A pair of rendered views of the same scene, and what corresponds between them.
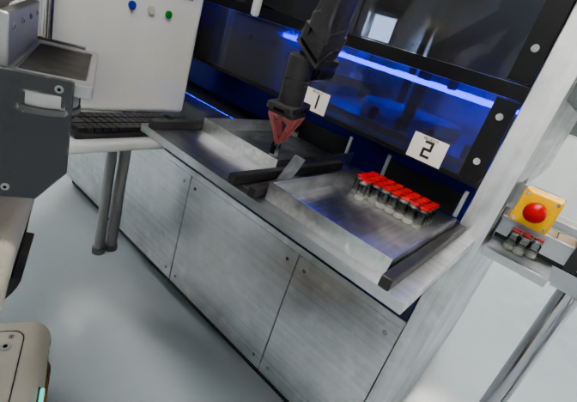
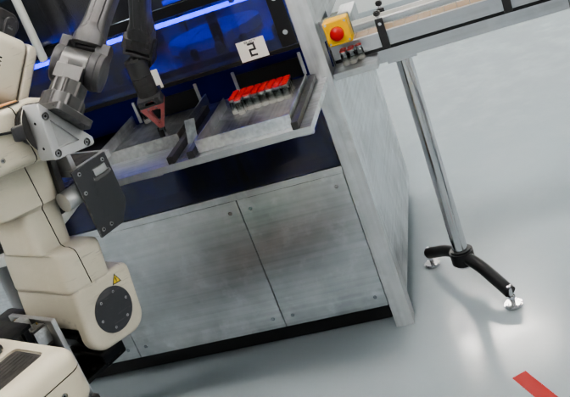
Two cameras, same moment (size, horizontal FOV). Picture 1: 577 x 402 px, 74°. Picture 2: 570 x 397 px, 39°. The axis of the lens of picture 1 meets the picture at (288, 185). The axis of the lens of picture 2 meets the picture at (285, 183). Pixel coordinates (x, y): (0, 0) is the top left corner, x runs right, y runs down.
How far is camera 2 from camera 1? 1.44 m
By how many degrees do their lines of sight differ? 16
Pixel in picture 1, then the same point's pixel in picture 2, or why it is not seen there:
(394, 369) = (363, 203)
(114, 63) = not seen: outside the picture
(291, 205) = (218, 141)
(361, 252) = (273, 125)
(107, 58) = not seen: outside the picture
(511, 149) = (295, 10)
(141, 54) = not seen: outside the picture
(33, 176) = (117, 209)
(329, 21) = (144, 30)
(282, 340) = (282, 279)
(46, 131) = (108, 183)
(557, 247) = (371, 40)
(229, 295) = (211, 299)
